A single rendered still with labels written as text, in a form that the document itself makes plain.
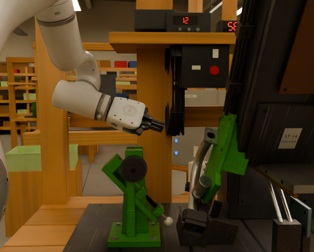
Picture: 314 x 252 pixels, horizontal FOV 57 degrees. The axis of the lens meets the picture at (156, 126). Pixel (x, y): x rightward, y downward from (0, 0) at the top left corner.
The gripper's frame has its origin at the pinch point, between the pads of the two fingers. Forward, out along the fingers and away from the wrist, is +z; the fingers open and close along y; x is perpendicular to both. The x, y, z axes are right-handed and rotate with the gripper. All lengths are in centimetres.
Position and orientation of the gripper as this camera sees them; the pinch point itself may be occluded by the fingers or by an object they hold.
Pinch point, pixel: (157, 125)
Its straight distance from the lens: 89.5
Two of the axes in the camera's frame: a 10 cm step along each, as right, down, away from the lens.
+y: 1.8, -7.5, 6.3
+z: 9.4, 3.1, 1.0
